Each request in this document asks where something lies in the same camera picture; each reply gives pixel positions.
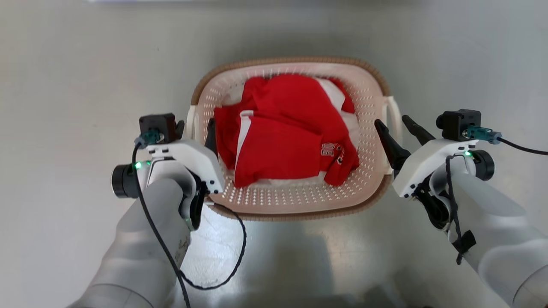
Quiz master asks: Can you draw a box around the black right camera cable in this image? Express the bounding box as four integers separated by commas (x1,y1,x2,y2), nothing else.
466,126,548,156

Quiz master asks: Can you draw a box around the red garment with white stripes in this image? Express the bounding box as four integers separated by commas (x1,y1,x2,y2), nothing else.
214,74,360,188

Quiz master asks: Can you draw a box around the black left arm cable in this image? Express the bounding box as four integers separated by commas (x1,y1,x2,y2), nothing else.
133,130,248,308

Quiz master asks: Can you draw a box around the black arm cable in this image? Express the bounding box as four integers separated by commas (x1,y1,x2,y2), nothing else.
133,130,248,308
444,154,471,266

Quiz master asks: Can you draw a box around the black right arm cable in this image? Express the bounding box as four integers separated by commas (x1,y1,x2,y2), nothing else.
444,154,471,266

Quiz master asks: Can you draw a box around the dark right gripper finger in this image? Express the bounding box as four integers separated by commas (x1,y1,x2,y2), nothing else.
402,114,436,146
374,118,411,174

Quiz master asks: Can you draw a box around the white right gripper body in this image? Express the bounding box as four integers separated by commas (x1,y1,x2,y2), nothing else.
392,138,472,198

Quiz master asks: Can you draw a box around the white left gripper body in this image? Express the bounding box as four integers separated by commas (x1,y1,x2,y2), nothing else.
145,138,226,195

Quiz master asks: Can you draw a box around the black cable strap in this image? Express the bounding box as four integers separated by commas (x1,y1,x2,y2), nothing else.
451,230,477,254

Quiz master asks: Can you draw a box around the beige perforated laundry basket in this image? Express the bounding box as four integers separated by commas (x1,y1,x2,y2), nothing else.
186,57,403,222

